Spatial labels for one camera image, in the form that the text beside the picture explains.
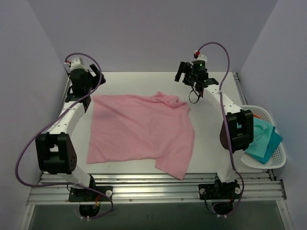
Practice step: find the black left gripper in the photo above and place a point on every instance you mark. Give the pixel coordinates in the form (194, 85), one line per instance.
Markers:
(95, 75)

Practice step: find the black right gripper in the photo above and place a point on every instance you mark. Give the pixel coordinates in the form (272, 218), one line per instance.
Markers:
(184, 72)

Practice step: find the pink t shirt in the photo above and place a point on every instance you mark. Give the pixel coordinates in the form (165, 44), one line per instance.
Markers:
(132, 127)

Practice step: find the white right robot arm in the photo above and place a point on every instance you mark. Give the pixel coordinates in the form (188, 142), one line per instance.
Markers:
(237, 127)

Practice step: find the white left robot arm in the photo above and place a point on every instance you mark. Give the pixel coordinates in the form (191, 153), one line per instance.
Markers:
(55, 151)

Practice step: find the teal t shirt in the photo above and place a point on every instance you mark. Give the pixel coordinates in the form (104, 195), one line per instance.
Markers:
(265, 142)

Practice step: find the white plastic laundry basket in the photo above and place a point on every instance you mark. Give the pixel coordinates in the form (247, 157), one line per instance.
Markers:
(274, 157)

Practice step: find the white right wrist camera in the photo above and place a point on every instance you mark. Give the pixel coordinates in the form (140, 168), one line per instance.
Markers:
(198, 56)

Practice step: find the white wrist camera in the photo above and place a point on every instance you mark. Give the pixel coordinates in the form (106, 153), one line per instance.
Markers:
(76, 63)
(198, 56)

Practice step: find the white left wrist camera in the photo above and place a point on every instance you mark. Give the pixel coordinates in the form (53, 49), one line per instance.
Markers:
(76, 63)

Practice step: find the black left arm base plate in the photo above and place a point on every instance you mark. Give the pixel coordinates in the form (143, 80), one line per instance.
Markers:
(84, 195)

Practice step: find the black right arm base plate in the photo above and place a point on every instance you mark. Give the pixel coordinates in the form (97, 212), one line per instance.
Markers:
(219, 191)

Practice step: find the aluminium front rail frame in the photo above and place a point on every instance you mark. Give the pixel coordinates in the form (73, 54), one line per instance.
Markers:
(158, 188)

